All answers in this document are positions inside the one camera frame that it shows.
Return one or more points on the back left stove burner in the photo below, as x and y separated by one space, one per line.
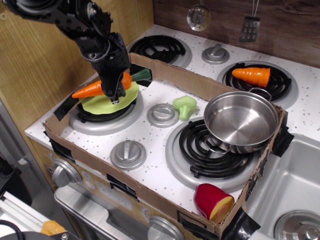
167 49

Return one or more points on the light green toy broccoli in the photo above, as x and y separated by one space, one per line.
185 106

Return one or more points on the silver oven door handle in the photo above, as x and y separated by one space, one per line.
93 215

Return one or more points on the back right stove burner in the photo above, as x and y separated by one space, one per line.
282 88

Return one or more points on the stove burner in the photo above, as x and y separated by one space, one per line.
108 127
167 49
282 88
194 160

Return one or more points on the grey stovetop knob back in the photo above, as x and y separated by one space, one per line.
215 55

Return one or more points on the stainless steel pot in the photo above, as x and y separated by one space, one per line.
239 122

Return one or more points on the grey stovetop knob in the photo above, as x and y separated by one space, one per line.
163 115
128 155
215 55

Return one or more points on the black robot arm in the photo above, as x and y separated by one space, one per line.
84 22

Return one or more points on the hanging metal strainer ladle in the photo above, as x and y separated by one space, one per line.
198 17

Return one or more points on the grey oven knob right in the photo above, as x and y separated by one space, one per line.
162 229

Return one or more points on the grey oven knob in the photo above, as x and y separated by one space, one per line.
64 173
162 229

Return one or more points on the grey oven knob left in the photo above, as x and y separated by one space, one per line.
64 173

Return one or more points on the front left stove burner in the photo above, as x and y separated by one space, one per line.
108 127

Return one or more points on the front right stove burner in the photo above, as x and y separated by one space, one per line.
194 160

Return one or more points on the grey stovetop knob middle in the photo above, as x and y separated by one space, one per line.
163 115

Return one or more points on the cardboard fence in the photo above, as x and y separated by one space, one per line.
153 184

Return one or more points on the orange toy carrot green top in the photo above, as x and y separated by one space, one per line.
95 89

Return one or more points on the grey toy sink basin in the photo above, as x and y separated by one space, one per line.
289 183

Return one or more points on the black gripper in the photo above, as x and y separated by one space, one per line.
110 63

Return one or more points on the lime green plate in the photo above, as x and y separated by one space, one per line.
101 104

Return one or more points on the silver sink drain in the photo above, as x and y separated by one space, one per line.
297 225

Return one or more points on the orange toy carrot piece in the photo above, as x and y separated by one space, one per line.
253 75

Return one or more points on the grey stovetop knob front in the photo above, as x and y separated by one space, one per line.
128 155

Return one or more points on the red toy fruit half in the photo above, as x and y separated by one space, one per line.
212 203

